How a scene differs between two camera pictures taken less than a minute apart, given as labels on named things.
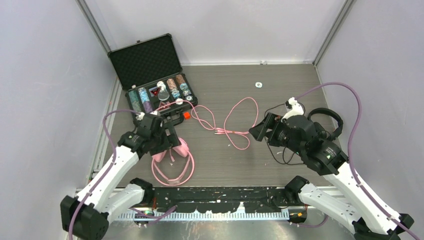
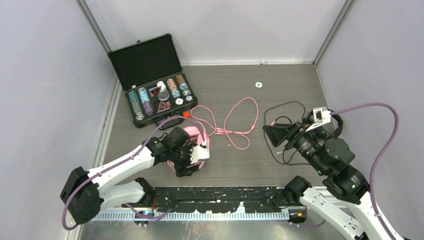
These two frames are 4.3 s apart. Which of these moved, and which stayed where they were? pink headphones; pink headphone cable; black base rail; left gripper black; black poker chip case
Moved: left gripper black; pink headphones; pink headphone cable
Stayed: black base rail; black poker chip case
